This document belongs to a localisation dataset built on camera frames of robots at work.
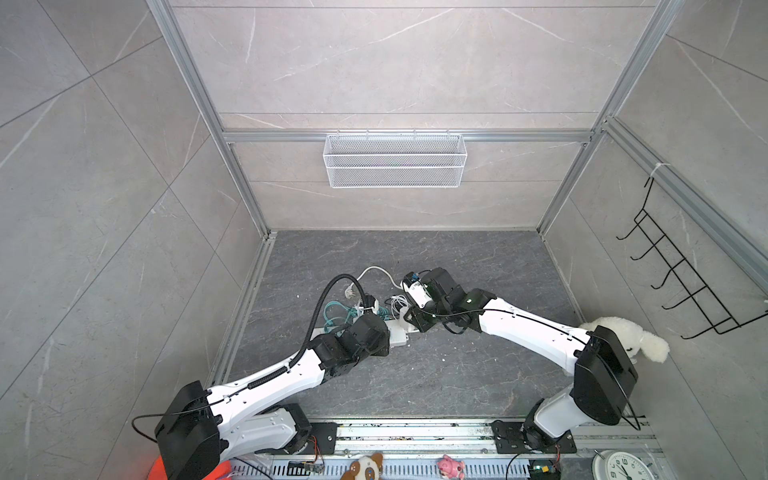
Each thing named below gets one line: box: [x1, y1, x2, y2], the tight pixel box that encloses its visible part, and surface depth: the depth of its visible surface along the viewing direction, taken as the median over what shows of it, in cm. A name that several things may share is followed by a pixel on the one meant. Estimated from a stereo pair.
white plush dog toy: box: [580, 316, 670, 364], surface depth 72 cm
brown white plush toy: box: [341, 452, 384, 480], surface depth 69 cm
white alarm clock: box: [592, 449, 656, 480], surface depth 68 cm
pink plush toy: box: [437, 454, 465, 480], surface depth 69 cm
